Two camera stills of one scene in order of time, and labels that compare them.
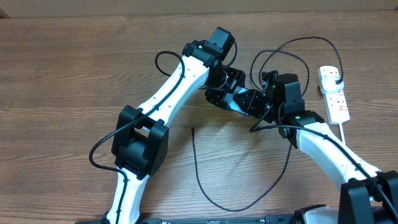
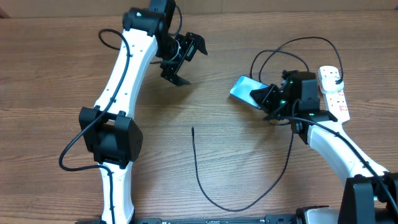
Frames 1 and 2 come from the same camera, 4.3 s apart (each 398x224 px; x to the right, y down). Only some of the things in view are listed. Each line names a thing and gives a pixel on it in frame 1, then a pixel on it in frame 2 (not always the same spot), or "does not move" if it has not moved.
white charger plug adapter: [329, 86] does not move
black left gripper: [217, 96] -> [189, 41]
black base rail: [270, 219] does not move
